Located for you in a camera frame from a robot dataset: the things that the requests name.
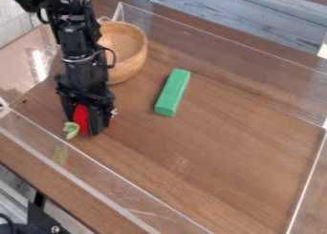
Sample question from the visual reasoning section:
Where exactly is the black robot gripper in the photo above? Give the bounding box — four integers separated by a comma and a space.
54, 54, 114, 136

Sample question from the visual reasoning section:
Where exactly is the red plush strawberry toy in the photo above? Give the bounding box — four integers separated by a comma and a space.
62, 104, 89, 139

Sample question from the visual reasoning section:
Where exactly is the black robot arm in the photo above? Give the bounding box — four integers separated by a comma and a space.
14, 0, 116, 136

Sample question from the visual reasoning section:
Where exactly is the green rectangular block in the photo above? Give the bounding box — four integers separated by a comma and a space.
154, 69, 192, 117

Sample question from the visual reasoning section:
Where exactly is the wooden bowl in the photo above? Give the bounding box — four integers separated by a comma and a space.
98, 21, 148, 85

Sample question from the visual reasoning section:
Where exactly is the clear acrylic tray enclosure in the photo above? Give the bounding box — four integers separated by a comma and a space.
0, 4, 327, 234

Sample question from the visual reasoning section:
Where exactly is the black clamp mount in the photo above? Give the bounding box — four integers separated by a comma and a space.
26, 192, 72, 234

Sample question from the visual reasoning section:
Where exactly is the black cable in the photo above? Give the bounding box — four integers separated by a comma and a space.
0, 212, 16, 234

